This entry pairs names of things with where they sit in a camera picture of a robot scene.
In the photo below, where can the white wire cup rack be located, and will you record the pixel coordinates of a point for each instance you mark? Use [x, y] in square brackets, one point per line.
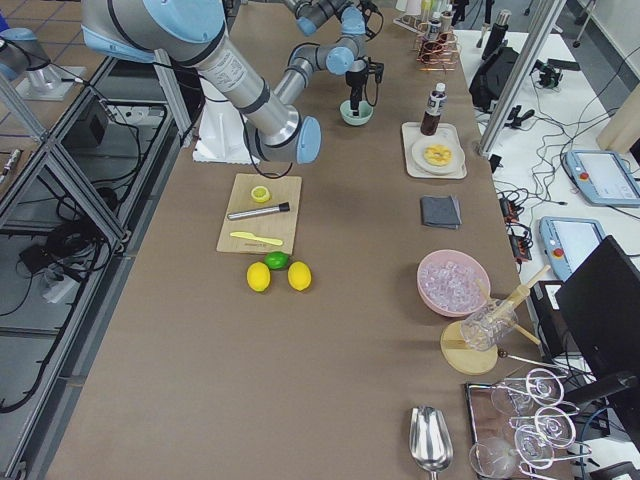
[412, 23]

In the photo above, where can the teach pendant near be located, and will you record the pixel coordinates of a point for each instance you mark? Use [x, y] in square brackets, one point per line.
[568, 242]

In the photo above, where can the black bag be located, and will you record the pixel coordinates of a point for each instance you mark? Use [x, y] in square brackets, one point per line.
[491, 77]

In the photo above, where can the tea bottle in rack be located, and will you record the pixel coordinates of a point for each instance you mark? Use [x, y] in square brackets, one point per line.
[433, 27]

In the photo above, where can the yellow lemon lower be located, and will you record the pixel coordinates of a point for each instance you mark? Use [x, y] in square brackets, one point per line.
[299, 276]

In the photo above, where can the grey folded cloth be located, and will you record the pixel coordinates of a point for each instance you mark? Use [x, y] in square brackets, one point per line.
[441, 212]

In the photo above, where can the wine glass middle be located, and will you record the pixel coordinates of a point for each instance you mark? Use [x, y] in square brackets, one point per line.
[547, 437]

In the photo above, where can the teach pendant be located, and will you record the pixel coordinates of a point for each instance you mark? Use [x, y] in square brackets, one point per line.
[602, 178]
[568, 242]

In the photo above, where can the white round plate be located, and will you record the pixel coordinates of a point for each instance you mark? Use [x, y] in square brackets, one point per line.
[417, 156]

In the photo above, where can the yellow lemon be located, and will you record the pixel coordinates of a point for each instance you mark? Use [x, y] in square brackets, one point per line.
[258, 276]
[299, 276]

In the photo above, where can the pink bowl of ice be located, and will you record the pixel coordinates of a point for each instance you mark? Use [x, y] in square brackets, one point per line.
[452, 283]

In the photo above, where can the wine glass upper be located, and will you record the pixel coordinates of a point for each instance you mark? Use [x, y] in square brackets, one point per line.
[523, 395]

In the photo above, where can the wooden cutting board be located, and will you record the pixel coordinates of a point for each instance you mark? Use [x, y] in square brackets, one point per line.
[281, 225]

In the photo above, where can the dark tea bottle on tray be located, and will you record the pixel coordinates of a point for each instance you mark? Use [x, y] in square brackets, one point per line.
[433, 110]

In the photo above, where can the steel ice scoop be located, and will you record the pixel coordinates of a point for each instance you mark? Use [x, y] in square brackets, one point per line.
[429, 440]

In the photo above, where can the steel muddler black tip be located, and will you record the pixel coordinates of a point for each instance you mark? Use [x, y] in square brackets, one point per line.
[269, 210]

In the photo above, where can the glass mug on stand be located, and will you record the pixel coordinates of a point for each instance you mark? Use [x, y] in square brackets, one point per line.
[486, 327]

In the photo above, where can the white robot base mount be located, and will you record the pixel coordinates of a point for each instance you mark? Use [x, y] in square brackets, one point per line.
[221, 136]

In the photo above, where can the wine glass lower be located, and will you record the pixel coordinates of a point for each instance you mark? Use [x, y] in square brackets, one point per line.
[497, 458]

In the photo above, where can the wine glass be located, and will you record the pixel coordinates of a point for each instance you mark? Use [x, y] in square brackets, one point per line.
[523, 395]
[497, 458]
[547, 437]

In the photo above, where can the mint green bowl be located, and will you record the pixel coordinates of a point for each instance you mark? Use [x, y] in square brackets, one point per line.
[356, 118]

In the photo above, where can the halved lemon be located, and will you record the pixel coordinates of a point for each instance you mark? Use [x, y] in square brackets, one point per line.
[260, 194]

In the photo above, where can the black monitor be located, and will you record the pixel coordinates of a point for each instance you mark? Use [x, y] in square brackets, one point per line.
[600, 306]

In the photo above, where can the yellow plastic knife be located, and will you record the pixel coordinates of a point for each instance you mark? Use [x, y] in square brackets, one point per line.
[253, 237]

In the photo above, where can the green lime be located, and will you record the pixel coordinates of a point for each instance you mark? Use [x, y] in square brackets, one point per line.
[276, 260]

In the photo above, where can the teach pendant far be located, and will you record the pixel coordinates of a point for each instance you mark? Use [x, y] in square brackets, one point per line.
[602, 178]

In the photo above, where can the cream rectangular tray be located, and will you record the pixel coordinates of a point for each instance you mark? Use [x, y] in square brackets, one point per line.
[411, 133]

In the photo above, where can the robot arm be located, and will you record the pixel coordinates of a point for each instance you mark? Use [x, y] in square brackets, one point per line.
[194, 35]
[346, 56]

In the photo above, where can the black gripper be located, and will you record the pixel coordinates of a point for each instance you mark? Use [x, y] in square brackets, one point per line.
[354, 82]

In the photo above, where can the copper wire bottle rack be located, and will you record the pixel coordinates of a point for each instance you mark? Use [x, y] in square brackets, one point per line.
[441, 54]

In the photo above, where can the yellow lemon upper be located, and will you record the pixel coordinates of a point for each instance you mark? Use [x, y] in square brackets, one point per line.
[258, 276]

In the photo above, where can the aluminium frame post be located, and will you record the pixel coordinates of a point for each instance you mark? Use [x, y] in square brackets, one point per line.
[540, 28]

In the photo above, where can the pink cup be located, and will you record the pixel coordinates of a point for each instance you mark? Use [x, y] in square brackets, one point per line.
[413, 7]

